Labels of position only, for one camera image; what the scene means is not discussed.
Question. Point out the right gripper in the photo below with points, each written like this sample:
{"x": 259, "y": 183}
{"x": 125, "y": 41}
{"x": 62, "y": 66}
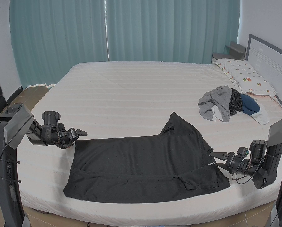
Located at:
{"x": 236, "y": 165}

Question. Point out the grey bedside table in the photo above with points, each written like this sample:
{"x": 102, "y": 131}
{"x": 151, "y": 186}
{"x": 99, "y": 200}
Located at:
{"x": 236, "y": 48}

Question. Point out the white printed pillow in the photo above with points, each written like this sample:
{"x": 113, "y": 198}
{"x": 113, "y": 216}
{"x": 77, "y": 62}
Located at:
{"x": 246, "y": 76}

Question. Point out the pile of clothes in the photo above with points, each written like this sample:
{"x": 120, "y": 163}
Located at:
{"x": 216, "y": 103}

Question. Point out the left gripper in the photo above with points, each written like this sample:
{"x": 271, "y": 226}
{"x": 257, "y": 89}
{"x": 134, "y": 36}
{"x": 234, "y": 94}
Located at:
{"x": 70, "y": 138}

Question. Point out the black T-shirt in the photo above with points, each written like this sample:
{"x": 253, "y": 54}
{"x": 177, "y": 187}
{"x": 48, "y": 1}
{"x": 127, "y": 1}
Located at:
{"x": 143, "y": 167}

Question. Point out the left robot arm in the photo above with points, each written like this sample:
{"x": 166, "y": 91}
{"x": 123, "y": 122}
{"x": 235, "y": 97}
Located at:
{"x": 15, "y": 126}

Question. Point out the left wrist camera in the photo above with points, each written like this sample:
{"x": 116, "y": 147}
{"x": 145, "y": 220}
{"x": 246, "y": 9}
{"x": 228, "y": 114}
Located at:
{"x": 61, "y": 126}

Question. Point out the bed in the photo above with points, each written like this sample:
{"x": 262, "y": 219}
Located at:
{"x": 131, "y": 91}

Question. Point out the blue-green curtain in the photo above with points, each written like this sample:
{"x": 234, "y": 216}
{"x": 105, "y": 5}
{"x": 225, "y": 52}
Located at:
{"x": 174, "y": 20}
{"x": 60, "y": 32}

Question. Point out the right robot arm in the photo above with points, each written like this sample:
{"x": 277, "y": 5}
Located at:
{"x": 271, "y": 164}

